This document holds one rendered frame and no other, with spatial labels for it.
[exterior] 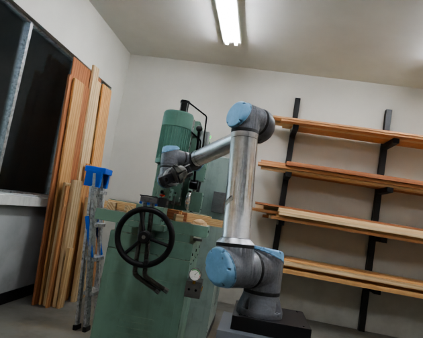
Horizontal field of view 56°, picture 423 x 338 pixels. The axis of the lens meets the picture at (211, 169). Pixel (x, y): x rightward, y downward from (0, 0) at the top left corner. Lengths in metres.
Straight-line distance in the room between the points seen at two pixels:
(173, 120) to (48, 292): 1.92
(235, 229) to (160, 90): 3.51
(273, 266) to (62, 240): 2.23
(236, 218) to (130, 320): 0.91
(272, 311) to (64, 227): 2.26
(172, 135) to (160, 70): 2.81
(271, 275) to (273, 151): 3.04
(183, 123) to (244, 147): 0.72
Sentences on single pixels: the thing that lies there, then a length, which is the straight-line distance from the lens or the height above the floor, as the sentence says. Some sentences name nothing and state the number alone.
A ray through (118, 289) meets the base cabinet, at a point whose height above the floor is 0.51.
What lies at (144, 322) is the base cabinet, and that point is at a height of 0.37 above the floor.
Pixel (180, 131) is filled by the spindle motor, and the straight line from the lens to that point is 2.21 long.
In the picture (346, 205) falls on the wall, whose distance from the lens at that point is 4.60.
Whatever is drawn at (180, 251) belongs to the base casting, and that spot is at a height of 0.75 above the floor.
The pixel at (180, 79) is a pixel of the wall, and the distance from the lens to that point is 4.86.
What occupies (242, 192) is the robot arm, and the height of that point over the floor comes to 1.08.
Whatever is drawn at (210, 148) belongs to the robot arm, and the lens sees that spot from 1.95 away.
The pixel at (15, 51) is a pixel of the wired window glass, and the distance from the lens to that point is 3.31.
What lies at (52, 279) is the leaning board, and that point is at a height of 0.22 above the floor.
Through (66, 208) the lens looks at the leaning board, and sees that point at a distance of 3.50.
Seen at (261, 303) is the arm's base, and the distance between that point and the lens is 1.64.
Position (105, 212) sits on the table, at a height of 0.88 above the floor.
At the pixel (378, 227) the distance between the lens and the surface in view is 4.19.
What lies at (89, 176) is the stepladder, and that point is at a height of 1.08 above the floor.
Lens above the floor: 0.99
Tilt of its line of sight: 6 degrees up
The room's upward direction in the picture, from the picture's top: 10 degrees clockwise
